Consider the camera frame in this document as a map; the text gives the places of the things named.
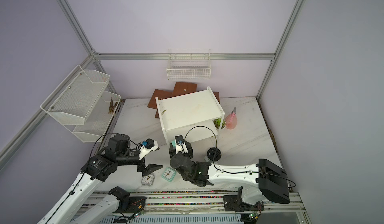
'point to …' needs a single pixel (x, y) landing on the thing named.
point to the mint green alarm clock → (168, 174)
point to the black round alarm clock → (214, 154)
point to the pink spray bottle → (231, 120)
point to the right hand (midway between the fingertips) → (178, 144)
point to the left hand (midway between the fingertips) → (157, 158)
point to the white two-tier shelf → (197, 115)
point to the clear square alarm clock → (148, 180)
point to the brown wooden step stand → (179, 88)
